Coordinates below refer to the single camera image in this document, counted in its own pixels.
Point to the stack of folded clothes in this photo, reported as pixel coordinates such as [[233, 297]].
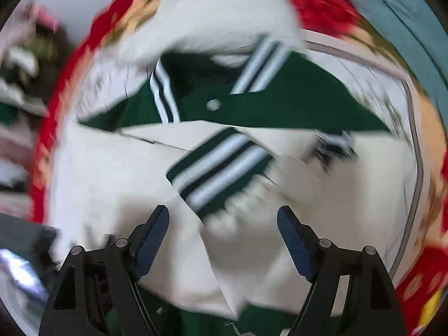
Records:
[[31, 56]]

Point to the green and white jacket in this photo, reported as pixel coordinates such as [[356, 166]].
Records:
[[280, 98]]

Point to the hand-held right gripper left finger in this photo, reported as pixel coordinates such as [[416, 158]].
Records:
[[154, 239]]

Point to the teal cloth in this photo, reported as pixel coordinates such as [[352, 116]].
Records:
[[414, 28]]

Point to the pink fabric cover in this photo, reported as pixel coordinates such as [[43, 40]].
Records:
[[17, 147]]

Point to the red floral blanket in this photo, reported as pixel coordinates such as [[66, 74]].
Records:
[[323, 10]]

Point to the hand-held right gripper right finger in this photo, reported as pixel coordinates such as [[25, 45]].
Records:
[[293, 241]]

